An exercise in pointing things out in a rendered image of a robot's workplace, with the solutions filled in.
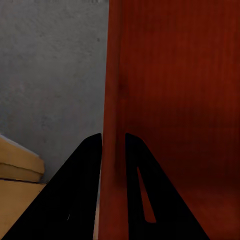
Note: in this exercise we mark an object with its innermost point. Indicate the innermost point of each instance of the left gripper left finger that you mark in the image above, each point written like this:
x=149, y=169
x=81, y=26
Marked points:
x=65, y=209

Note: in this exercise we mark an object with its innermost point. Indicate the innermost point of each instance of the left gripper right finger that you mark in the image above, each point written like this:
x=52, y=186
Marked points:
x=174, y=220

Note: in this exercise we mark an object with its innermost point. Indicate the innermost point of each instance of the door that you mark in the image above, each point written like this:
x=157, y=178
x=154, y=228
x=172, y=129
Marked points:
x=19, y=173

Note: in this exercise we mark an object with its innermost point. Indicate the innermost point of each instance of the storage box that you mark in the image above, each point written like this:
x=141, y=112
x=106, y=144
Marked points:
x=173, y=80

